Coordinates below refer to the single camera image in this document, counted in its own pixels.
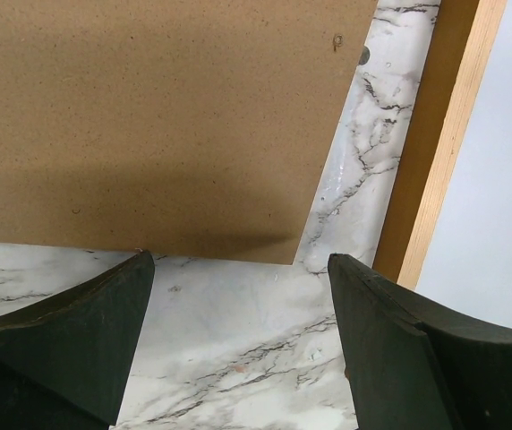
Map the photo of white building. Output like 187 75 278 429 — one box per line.
417 0 512 328

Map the brown wooden picture frame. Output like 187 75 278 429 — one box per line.
373 0 507 289

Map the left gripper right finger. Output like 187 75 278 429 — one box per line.
328 254 512 429

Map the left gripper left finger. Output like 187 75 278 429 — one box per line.
0 251 155 429

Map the brown fibreboard backing board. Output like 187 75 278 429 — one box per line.
0 1 377 264

